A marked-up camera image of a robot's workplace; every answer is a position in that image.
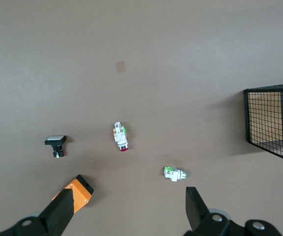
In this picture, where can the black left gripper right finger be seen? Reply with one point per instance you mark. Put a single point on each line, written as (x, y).
(198, 214)

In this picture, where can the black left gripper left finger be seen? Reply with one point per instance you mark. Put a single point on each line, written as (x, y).
(57, 216)

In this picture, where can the red push button switch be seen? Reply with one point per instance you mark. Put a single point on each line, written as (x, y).
(120, 137)

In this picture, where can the black square white-cap button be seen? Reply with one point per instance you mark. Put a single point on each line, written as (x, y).
(55, 140)

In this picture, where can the green white connector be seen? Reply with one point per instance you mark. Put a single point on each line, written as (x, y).
(175, 173)

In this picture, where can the brown tape patch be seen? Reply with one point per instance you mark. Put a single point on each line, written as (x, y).
(120, 67)

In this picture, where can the orange button enclosure box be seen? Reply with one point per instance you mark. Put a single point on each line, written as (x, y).
(82, 195)

